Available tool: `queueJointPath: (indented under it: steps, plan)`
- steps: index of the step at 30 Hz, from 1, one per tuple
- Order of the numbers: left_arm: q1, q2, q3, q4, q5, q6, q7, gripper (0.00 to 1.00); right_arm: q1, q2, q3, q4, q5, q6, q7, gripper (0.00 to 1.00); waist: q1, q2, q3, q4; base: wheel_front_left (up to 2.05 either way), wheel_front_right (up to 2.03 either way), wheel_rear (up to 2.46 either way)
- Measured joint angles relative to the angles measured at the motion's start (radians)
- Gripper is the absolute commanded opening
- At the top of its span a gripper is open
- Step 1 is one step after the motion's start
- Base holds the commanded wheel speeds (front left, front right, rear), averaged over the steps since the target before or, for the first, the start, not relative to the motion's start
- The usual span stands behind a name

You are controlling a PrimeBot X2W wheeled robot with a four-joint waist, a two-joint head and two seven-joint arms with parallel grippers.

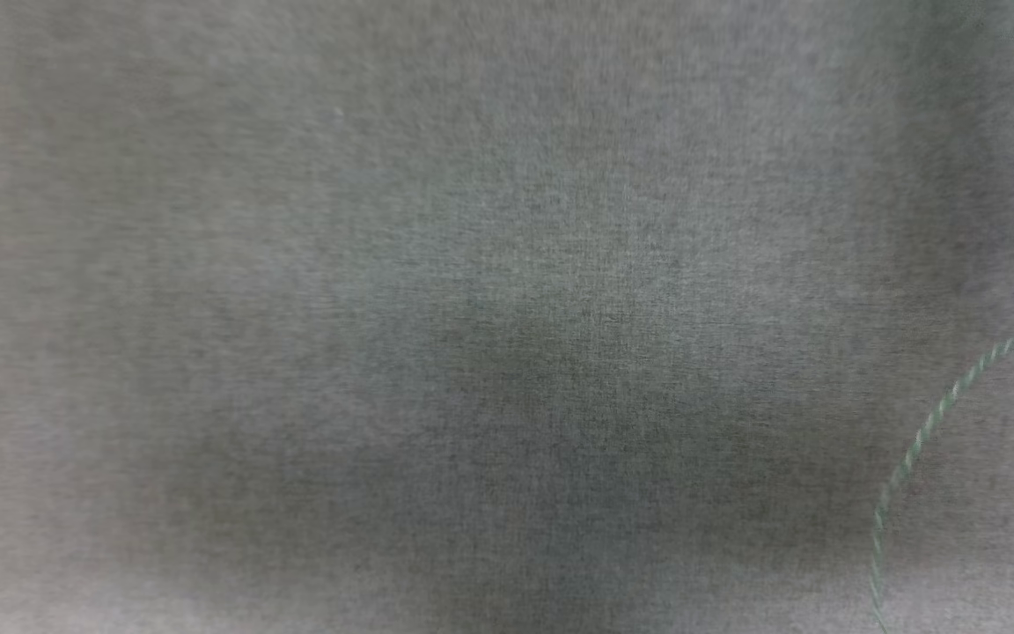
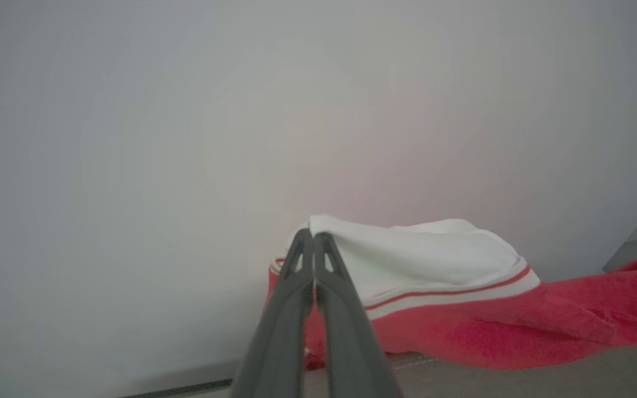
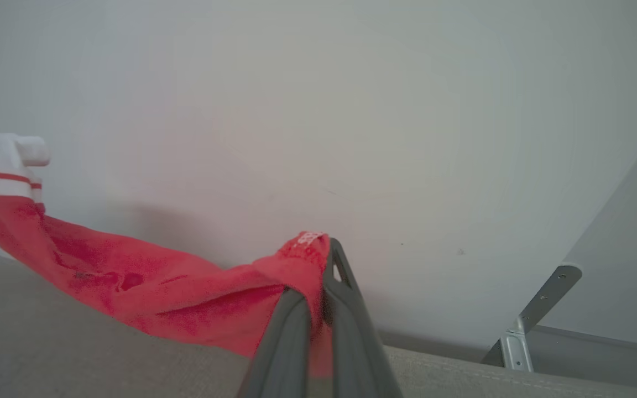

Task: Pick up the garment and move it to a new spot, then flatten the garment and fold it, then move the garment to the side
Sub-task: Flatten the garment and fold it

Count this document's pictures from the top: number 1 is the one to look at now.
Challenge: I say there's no grey fabric sofa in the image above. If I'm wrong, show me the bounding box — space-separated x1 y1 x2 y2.
0 0 1014 634

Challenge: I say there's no green white twisted cable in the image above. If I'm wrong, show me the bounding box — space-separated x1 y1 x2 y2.
868 33 1014 634

